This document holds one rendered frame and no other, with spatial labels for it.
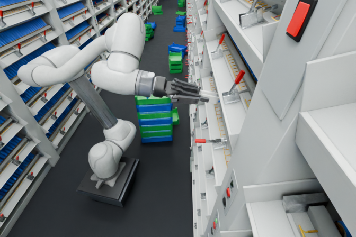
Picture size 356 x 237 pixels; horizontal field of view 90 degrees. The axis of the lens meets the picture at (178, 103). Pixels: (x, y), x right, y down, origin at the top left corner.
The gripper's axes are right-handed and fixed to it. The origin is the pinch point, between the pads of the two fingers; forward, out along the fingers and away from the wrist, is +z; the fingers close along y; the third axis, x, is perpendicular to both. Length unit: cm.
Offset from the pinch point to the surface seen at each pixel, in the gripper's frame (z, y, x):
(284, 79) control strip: -5.8, -37.5, -29.4
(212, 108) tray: 4.4, 3.2, 7.6
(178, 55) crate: 0, 229, 87
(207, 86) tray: 4.1, 20.1, 7.7
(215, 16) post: -0.8, 29.2, -21.1
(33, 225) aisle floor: -84, -14, 120
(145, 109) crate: -27, 59, 65
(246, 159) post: -2.4, -36.6, -14.6
